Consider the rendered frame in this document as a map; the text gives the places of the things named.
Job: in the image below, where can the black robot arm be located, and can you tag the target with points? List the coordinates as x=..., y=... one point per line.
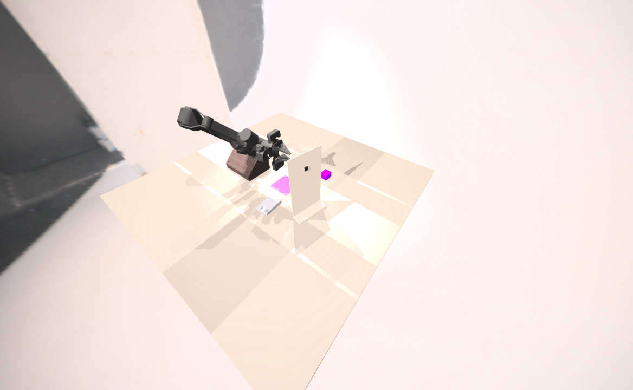
x=245, y=142

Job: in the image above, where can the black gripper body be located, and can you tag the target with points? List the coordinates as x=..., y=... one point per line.
x=271, y=136

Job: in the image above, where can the magenta square zone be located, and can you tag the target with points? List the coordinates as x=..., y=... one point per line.
x=282, y=185

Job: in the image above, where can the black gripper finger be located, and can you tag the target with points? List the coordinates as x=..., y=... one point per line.
x=281, y=158
x=280, y=146

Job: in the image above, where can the white flat rectangular block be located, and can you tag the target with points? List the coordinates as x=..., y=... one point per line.
x=268, y=205

